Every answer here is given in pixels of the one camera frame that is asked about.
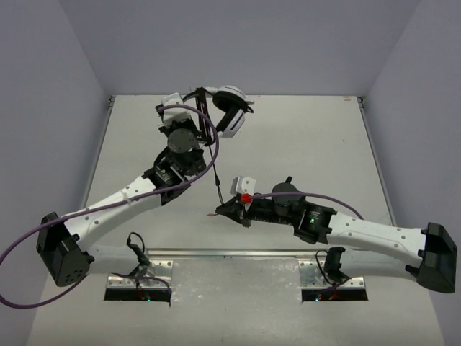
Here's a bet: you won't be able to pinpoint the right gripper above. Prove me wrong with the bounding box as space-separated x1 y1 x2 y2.
215 197 295 229

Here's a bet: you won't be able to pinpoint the black braided headphone cable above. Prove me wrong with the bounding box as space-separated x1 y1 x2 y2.
194 86 226 218

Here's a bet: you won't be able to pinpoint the white black headphones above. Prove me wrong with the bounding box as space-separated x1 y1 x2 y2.
182 85 254 138

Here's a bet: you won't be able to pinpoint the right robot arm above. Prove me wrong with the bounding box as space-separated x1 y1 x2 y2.
215 176 457 293

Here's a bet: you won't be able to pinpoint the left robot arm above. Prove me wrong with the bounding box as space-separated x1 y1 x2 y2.
37 105 208 287

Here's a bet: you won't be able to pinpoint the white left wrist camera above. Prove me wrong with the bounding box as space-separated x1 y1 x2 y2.
156 93 192 128

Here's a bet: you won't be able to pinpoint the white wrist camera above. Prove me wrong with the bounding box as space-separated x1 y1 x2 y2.
156 93 192 128
230 176 256 204

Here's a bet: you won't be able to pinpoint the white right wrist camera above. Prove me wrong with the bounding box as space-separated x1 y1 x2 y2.
230 176 256 204

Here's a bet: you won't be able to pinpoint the metal table edge rail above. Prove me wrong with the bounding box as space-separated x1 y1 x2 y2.
146 248 323 260

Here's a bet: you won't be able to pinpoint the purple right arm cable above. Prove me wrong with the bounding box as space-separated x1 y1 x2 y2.
248 192 364 220

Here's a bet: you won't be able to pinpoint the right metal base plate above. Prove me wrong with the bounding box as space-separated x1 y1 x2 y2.
298 257 365 290

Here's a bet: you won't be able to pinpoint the metal base plate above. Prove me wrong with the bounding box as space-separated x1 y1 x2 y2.
106 259 174 290
298 257 365 290

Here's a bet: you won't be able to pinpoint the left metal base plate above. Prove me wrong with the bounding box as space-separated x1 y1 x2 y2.
106 259 174 290

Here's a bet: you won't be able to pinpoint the black right base cable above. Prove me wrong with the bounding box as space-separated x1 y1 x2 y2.
315 248 352 289

